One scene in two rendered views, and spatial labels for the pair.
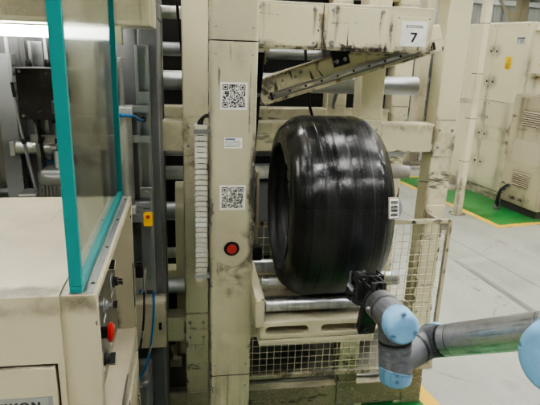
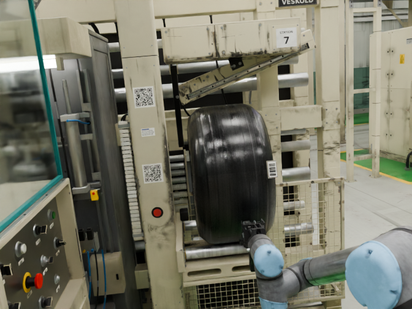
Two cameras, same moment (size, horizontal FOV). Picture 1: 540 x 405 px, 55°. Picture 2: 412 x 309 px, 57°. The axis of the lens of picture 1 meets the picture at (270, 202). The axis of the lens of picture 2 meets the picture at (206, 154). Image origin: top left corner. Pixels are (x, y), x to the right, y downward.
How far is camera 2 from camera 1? 27 cm
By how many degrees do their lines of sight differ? 8
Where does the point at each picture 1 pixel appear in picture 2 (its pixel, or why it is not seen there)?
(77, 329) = not seen: outside the picture
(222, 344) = (160, 287)
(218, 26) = (126, 47)
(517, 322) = not seen: hidden behind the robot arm
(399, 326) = (266, 262)
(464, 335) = (323, 266)
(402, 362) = (275, 292)
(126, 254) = (70, 222)
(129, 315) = (78, 268)
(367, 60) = (257, 62)
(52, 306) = not seen: outside the picture
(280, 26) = (183, 44)
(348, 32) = (235, 42)
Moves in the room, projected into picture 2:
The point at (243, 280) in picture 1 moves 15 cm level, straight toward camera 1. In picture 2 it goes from (170, 236) to (164, 254)
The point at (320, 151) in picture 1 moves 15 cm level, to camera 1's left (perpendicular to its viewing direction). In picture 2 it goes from (210, 130) to (168, 133)
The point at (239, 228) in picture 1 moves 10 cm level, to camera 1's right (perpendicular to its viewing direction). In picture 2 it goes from (161, 196) to (186, 195)
